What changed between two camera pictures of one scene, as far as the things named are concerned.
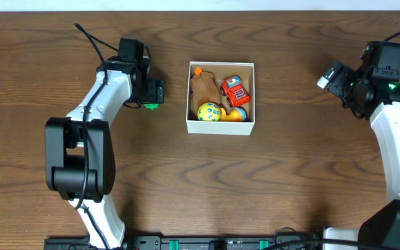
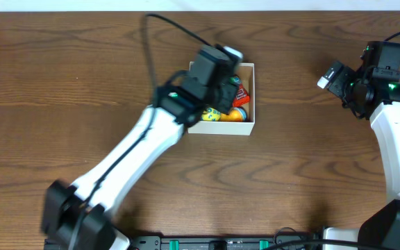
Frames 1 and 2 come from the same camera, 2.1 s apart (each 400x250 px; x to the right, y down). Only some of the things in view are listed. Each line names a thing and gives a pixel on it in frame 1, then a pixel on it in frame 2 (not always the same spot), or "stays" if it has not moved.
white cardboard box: [221, 71] stays
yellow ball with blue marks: [208, 112] stays
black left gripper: [155, 94] -> [228, 96]
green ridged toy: [151, 106] -> [232, 80]
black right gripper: [341, 85] stays
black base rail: [192, 243] stays
